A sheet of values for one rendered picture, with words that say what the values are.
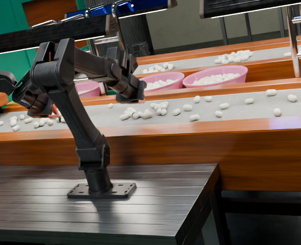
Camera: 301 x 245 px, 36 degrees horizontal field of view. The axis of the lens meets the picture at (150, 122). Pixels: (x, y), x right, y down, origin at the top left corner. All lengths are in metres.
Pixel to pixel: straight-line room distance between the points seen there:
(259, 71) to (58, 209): 1.08
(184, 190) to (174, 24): 6.30
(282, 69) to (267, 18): 5.09
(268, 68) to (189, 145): 0.75
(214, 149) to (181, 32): 6.15
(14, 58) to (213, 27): 5.11
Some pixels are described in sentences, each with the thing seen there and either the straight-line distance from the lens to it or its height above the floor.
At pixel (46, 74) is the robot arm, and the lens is 1.17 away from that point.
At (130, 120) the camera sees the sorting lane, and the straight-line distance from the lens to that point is 1.68.
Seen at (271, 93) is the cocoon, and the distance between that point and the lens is 1.63.
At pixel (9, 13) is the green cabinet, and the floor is 1.18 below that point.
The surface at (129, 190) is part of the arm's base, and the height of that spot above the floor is 0.68.
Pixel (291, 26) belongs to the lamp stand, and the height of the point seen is 0.94.
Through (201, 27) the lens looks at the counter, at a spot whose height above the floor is 0.23.
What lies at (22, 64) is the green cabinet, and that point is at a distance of 2.50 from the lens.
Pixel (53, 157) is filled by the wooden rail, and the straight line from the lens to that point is 1.66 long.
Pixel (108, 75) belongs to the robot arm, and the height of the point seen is 0.97.
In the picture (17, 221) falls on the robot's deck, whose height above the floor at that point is 0.67.
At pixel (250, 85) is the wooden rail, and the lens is 1.70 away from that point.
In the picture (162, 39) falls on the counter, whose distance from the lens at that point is 7.58.
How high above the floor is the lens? 1.23
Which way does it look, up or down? 18 degrees down
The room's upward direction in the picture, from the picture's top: 13 degrees counter-clockwise
